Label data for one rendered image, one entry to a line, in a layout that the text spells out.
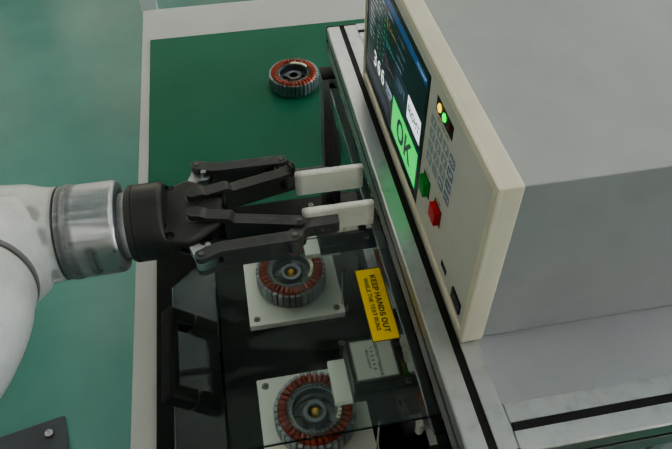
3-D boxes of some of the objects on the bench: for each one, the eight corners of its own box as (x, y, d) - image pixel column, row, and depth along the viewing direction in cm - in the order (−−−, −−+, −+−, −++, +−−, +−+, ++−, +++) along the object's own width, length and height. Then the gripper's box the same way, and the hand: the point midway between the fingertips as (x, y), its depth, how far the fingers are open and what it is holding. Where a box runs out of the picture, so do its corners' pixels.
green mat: (147, 219, 123) (147, 218, 123) (150, 40, 165) (150, 39, 165) (618, 156, 135) (619, 155, 135) (509, 4, 177) (509, 4, 177)
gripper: (138, 188, 73) (350, 161, 76) (134, 322, 61) (385, 284, 64) (122, 136, 67) (351, 109, 70) (114, 271, 55) (390, 232, 58)
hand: (336, 196), depth 67 cm, fingers open, 4 cm apart
